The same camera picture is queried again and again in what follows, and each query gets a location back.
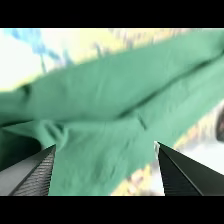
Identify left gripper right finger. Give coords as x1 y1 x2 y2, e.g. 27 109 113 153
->
156 141 224 197

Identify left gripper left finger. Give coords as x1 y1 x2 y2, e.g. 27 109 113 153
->
0 143 57 197

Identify green shirt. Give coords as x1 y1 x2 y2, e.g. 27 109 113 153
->
0 29 224 197

